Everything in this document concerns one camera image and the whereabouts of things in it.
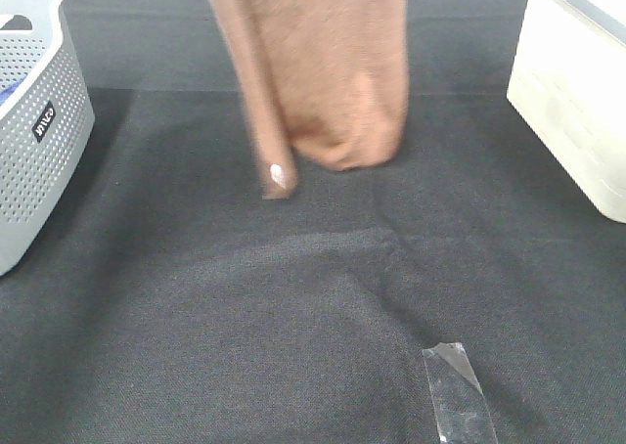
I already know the white plastic storage bin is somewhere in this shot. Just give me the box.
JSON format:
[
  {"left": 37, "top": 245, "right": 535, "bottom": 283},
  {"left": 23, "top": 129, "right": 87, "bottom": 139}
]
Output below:
[{"left": 507, "top": 0, "right": 625, "bottom": 223}]

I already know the blue cloth in basket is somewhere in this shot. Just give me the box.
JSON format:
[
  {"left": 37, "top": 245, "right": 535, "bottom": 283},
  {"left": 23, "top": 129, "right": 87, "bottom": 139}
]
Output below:
[{"left": 0, "top": 78, "right": 23, "bottom": 105}]

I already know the grey perforated laundry basket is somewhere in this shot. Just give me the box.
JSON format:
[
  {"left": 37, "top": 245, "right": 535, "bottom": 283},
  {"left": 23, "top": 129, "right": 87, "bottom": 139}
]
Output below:
[{"left": 1, "top": 0, "right": 95, "bottom": 273}]

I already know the black table cloth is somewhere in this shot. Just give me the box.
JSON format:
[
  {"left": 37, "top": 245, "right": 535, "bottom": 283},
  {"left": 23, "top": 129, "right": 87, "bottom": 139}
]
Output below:
[{"left": 1, "top": 0, "right": 625, "bottom": 443}]

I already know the clear adhesive tape strip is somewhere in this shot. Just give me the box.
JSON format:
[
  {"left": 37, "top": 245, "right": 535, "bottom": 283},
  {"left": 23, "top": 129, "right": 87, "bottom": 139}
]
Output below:
[{"left": 422, "top": 342, "right": 498, "bottom": 444}]

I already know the brown microfibre towel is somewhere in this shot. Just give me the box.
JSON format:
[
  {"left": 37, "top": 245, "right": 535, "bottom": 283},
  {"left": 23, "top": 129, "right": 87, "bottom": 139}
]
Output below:
[{"left": 208, "top": 0, "right": 410, "bottom": 200}]

